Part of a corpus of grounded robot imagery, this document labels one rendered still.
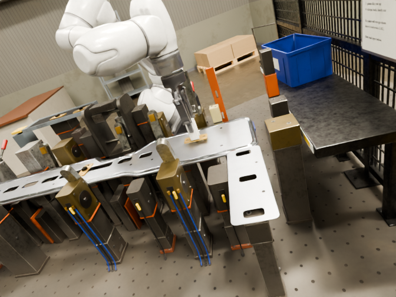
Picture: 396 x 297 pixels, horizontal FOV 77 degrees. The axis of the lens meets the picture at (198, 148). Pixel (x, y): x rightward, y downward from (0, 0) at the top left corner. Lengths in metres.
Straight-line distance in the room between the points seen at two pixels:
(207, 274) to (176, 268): 0.11
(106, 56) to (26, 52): 6.86
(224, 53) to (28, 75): 4.78
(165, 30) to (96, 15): 0.56
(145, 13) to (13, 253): 0.99
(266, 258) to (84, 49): 0.63
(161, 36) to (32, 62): 6.82
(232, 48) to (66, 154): 5.40
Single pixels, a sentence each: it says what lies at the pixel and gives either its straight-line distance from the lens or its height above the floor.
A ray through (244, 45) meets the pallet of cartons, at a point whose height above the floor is 0.35.
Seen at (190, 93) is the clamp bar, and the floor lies 1.13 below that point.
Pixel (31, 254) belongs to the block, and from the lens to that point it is 1.27.
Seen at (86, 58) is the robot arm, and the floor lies 1.38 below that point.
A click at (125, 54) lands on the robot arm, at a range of 0.67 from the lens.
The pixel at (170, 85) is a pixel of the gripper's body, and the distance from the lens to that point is 0.78.
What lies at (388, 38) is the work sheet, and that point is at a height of 1.20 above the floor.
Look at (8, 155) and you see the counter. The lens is 5.13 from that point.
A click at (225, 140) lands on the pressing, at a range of 0.83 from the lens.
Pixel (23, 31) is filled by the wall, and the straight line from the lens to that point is 7.46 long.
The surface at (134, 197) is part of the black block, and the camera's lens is 0.80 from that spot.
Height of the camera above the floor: 1.39
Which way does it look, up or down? 28 degrees down
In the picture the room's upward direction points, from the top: 21 degrees counter-clockwise
